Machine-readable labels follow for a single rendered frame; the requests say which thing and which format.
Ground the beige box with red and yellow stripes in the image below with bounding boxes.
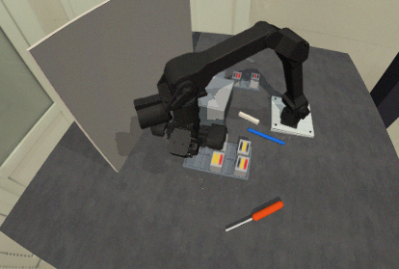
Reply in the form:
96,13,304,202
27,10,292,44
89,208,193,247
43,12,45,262
210,150,225,174

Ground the orange-handled screwdriver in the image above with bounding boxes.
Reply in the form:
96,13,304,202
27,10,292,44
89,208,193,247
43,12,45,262
226,201,283,231

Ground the cream cylinder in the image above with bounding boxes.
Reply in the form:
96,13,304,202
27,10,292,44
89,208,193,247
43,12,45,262
239,112,259,125

